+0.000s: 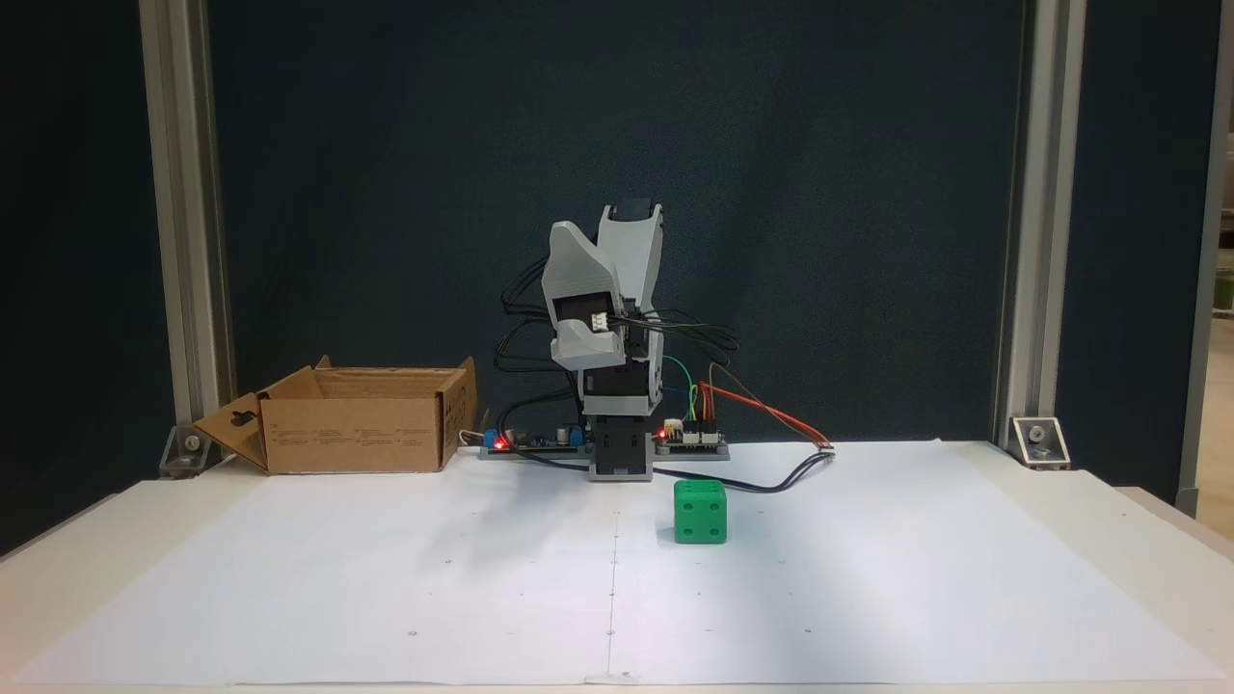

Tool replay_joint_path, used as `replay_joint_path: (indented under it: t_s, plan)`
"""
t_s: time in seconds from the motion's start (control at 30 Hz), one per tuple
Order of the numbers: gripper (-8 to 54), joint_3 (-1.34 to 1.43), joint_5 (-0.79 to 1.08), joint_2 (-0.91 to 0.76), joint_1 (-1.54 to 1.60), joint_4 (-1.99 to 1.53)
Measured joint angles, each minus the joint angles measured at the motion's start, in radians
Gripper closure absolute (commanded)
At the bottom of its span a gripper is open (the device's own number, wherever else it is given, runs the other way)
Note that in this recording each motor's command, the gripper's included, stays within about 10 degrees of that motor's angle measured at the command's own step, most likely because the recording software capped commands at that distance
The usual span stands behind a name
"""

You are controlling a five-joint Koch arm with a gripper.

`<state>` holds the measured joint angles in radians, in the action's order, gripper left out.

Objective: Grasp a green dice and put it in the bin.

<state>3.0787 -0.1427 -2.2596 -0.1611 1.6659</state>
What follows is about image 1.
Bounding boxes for brown cardboard box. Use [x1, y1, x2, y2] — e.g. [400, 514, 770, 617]
[193, 355, 480, 475]

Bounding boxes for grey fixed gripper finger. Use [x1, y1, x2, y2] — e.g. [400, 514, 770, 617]
[542, 222, 619, 295]

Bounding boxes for aluminium frame post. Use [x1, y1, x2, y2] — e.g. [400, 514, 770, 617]
[140, 0, 234, 454]
[993, 0, 1087, 449]

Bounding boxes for circuit board with blue terminal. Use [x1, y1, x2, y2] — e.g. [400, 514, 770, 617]
[479, 422, 591, 461]

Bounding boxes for green jumper wire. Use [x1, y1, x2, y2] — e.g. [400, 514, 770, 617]
[663, 356, 699, 425]

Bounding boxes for grey outer frame post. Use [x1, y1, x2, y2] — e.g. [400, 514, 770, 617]
[1176, 0, 1234, 519]

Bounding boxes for black power cable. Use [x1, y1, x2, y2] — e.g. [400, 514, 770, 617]
[482, 443, 838, 494]

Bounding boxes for black servo cable bundle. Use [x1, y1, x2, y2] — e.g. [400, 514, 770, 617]
[494, 253, 741, 406]

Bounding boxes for circuit board with jumper wires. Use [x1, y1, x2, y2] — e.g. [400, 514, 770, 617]
[654, 419, 731, 461]

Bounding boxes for metal corner bracket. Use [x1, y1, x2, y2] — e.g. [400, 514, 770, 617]
[1008, 415, 1071, 471]
[159, 424, 237, 480]

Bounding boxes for white paper sheet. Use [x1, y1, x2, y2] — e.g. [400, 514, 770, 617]
[14, 439, 1225, 687]

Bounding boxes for red and orange wires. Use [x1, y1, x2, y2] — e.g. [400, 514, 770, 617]
[704, 381, 836, 450]

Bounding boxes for green dice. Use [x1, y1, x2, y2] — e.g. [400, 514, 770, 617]
[673, 479, 729, 546]

